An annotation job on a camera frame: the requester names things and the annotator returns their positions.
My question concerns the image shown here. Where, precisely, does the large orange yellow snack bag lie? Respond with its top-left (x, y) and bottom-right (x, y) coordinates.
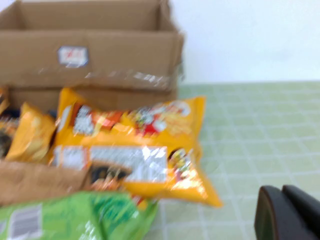
top-left (48, 87), bottom-right (223, 209)

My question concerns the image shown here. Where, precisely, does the dark blue snack packet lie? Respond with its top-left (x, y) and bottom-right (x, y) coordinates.
top-left (0, 109), bottom-right (22, 160)

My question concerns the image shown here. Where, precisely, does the large green snack bag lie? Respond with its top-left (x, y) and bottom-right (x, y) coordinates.
top-left (0, 191), bottom-right (160, 240)

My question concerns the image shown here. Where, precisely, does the white red-text label sticker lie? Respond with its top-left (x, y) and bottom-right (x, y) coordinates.
top-left (56, 45), bottom-right (90, 69)

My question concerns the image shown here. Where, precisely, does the green checkered tablecloth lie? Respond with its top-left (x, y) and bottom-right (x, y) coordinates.
top-left (147, 81), bottom-right (320, 240)

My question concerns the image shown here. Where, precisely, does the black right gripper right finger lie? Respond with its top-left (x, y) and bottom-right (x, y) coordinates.
top-left (282, 184), bottom-right (320, 231)

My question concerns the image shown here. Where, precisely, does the small yellow snack packet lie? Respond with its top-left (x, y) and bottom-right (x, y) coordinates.
top-left (4, 101), bottom-right (57, 163)

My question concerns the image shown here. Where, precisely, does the taped brown cardboard box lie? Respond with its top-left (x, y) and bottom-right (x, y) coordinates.
top-left (0, 0), bottom-right (186, 113)

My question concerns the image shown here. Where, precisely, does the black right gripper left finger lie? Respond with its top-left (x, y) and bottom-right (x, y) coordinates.
top-left (254, 185), bottom-right (320, 240)

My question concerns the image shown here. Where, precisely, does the long brown kraft packet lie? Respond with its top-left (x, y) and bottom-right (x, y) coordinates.
top-left (0, 159), bottom-right (92, 207)

